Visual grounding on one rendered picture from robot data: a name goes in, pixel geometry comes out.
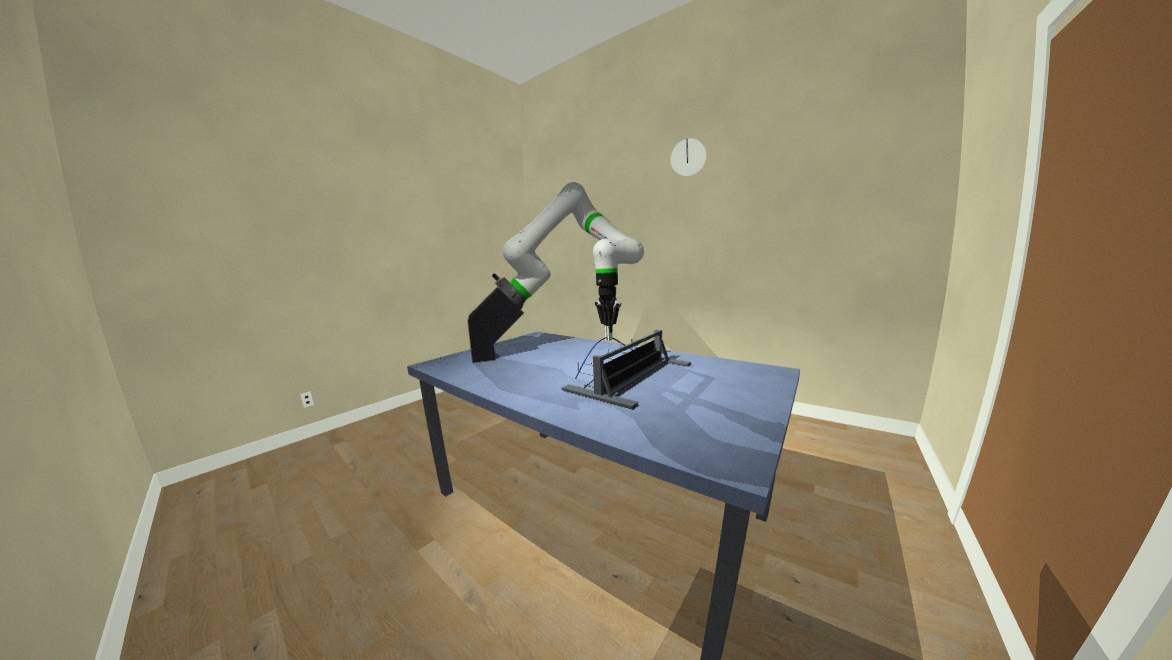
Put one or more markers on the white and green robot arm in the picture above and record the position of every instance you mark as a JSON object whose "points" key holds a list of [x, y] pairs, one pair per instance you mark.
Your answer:
{"points": [[532, 273]]}

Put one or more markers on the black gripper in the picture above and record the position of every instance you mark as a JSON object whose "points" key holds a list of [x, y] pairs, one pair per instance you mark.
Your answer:
{"points": [[605, 307]]}

